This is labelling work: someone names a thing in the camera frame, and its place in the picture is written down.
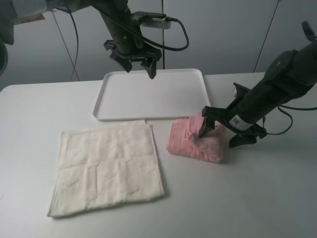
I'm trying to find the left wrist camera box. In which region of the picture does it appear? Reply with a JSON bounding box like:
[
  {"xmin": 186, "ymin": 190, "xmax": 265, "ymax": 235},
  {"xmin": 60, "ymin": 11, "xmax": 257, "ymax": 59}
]
[{"xmin": 132, "ymin": 11, "xmax": 176, "ymax": 30}]

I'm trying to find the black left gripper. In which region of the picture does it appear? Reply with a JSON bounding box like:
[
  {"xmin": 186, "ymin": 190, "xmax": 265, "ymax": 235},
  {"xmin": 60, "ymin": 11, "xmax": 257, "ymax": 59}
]
[{"xmin": 103, "ymin": 12, "xmax": 162, "ymax": 79}]

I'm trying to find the white rectangular plastic tray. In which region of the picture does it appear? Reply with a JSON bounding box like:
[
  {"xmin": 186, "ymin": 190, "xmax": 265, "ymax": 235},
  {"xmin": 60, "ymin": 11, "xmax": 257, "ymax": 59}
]
[{"xmin": 93, "ymin": 69, "xmax": 210, "ymax": 121}]

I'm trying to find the cream white towel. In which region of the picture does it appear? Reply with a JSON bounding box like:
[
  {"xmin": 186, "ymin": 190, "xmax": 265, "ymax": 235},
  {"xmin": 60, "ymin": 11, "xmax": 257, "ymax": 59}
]
[{"xmin": 47, "ymin": 120, "xmax": 165, "ymax": 218}]

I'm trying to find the pink towel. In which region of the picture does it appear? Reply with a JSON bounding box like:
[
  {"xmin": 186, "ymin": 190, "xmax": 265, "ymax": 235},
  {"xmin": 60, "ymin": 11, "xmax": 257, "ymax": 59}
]
[{"xmin": 166, "ymin": 113, "xmax": 225, "ymax": 163}]

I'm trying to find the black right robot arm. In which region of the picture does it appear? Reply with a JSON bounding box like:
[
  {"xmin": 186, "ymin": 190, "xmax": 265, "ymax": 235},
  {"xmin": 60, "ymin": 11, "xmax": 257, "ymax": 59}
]
[{"xmin": 199, "ymin": 21, "xmax": 317, "ymax": 148}]

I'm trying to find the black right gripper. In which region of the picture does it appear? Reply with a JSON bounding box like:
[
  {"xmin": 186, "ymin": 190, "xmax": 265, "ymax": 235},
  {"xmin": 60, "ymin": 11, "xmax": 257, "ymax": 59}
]
[{"xmin": 198, "ymin": 83, "xmax": 267, "ymax": 148}]

